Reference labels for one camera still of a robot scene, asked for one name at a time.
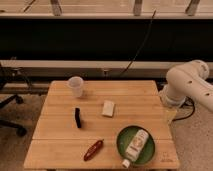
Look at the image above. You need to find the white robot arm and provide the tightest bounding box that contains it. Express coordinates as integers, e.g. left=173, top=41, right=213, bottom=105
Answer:
left=159, top=60, right=213, bottom=112

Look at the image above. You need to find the translucent plastic measuring cup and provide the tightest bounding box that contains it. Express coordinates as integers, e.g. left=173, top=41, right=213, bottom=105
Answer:
left=67, top=76, right=84, bottom=98

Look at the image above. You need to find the black marker bar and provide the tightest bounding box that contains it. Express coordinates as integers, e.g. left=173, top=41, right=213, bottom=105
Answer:
left=75, top=108, right=82, bottom=128

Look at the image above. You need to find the green round plate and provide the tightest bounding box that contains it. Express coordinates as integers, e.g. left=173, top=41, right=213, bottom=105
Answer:
left=116, top=125, right=155, bottom=168

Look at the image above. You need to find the red utility knife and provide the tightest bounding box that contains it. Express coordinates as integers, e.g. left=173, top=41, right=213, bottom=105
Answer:
left=83, top=140, right=104, bottom=161

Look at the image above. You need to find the white lotion bottle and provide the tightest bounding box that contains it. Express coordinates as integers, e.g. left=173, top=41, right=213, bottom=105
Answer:
left=122, top=129, right=149, bottom=168

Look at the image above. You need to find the black floor cable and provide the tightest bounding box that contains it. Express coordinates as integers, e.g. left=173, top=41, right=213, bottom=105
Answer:
left=172, top=97, right=196, bottom=122

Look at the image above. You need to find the black hanging cable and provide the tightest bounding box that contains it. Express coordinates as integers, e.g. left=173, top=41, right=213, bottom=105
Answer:
left=118, top=9, right=158, bottom=77

